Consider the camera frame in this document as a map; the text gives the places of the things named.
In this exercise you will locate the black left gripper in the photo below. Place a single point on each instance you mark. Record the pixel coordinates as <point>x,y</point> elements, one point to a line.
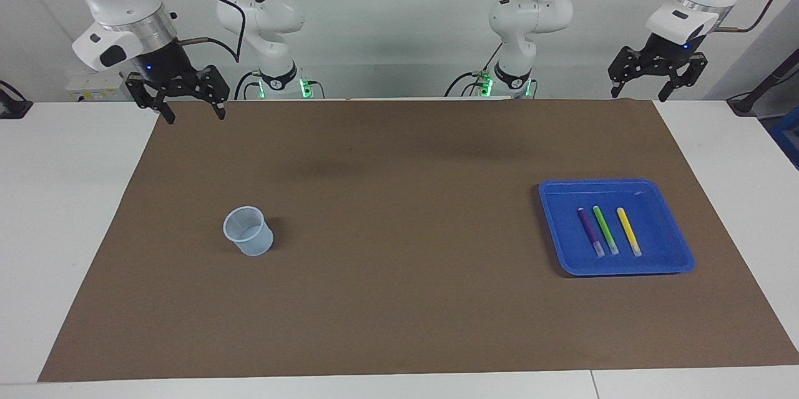
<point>665,52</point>

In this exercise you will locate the brown table mat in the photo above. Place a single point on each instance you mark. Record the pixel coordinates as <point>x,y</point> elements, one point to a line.
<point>399,299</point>

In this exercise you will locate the black stand pole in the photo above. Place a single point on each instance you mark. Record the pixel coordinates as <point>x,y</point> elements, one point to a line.
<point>743,104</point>

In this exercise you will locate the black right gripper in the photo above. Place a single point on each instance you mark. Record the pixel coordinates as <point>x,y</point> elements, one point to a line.
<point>163,65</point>

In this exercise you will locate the purple pen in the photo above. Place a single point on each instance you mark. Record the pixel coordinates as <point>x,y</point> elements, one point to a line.
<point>588,230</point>

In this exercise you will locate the translucent plastic cup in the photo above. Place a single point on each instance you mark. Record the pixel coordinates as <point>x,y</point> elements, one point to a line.
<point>249,243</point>

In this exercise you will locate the green pen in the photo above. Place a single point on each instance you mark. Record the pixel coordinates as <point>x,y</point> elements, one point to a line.
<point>604,229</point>

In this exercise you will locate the yellow pen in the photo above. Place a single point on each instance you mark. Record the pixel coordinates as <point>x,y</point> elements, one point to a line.
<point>627,230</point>

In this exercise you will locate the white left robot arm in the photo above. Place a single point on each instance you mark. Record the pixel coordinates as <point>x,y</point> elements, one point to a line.
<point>530,12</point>

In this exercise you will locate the black table clamp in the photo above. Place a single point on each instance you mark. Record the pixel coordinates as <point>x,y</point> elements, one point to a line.
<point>12,108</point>

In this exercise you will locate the white box with yellow labels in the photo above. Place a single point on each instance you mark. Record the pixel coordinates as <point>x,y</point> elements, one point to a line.
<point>93,90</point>

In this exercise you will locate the blue crate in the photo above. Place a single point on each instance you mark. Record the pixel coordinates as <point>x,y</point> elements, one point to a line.
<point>788,137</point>

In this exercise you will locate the blue plastic tray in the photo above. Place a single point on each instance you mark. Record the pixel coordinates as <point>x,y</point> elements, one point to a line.
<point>655,249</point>

